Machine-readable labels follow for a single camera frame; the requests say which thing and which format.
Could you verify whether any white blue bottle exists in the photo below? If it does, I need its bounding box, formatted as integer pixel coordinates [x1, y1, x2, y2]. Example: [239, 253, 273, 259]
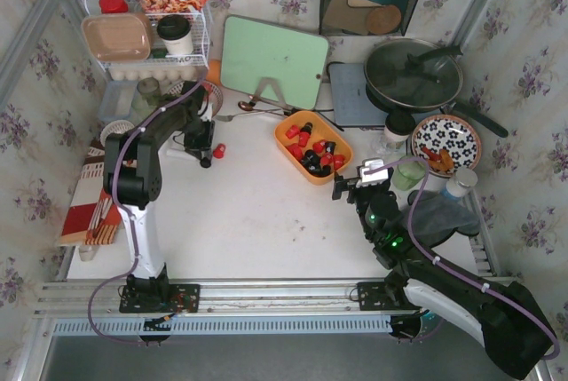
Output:
[440, 167, 478, 201]

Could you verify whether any small cup black lid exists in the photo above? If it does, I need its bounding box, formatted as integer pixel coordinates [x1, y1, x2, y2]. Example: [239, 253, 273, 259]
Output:
[384, 109, 416, 143]

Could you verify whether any grey induction cooker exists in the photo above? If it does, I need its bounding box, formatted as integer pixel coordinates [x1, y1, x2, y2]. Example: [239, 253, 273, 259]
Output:
[327, 62, 387, 128]

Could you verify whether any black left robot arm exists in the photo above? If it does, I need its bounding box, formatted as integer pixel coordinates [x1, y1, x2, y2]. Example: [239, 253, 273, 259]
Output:
[103, 81, 215, 314]

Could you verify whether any orange plastic storage basket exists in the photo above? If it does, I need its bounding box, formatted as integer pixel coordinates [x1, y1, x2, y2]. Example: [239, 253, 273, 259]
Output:
[273, 110, 353, 186]

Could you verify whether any white wire rack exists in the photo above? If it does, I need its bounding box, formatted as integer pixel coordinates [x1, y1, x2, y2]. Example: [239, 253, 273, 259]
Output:
[83, 0, 213, 71]

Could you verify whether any clear blue rimmed container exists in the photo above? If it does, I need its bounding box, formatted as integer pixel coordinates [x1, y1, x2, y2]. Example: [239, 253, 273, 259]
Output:
[98, 81, 137, 123]

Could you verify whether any bowl with fruit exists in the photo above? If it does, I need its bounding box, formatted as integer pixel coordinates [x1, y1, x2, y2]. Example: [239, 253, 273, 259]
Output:
[165, 80, 223, 120]

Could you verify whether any blue flower patterned plate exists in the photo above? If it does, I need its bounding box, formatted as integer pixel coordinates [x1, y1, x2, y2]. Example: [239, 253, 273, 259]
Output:
[411, 115, 482, 179]

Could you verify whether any black frying pan with lid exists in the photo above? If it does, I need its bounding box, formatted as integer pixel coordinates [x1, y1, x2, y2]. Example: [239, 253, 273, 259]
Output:
[363, 38, 509, 138]

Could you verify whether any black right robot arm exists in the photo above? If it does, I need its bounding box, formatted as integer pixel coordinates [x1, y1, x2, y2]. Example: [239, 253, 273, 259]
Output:
[332, 175, 557, 380]

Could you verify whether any clear glass jar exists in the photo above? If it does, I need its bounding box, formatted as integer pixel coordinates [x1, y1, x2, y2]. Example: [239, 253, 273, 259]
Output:
[131, 77, 162, 121]

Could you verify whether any metal spoon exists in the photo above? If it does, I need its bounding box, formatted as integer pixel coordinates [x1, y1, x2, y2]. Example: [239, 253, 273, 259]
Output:
[213, 104, 292, 123]

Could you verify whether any egg tray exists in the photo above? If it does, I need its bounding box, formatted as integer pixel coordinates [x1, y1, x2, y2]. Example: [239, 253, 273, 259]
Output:
[107, 67, 200, 84]

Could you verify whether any red coffee capsule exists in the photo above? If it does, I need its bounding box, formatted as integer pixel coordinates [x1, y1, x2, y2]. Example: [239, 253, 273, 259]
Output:
[212, 143, 226, 159]
[298, 131, 311, 147]
[312, 140, 326, 154]
[285, 125, 300, 139]
[333, 155, 345, 171]
[319, 153, 334, 166]
[287, 143, 304, 161]

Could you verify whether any green cutting board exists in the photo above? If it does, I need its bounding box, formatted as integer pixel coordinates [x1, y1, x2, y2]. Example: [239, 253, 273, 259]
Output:
[220, 15, 329, 110]

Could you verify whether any grey cloth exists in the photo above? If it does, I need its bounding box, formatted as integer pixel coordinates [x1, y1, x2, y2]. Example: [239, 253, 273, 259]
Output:
[401, 190, 480, 248]

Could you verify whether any green translucent cup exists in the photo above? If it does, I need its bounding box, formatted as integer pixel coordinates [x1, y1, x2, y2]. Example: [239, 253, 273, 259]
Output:
[391, 155, 427, 191]

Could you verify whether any beige plastic container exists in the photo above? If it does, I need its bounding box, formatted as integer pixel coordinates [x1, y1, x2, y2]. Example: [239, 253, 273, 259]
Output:
[81, 12, 153, 63]

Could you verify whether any striped red cloth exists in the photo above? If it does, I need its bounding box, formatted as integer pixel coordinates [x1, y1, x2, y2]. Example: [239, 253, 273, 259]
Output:
[59, 139, 122, 246]

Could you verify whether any white cup black lid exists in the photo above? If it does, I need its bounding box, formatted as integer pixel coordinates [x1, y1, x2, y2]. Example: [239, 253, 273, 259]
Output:
[156, 14, 193, 56]

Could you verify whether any red lidded jar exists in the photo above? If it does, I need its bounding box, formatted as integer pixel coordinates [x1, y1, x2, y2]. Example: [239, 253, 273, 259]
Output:
[99, 0, 129, 14]

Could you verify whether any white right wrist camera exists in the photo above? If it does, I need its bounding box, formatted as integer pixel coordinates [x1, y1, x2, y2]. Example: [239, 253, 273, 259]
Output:
[357, 158, 392, 187]

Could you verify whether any white strainer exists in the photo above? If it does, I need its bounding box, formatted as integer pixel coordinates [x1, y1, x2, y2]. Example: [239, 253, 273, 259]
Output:
[99, 120, 134, 147]

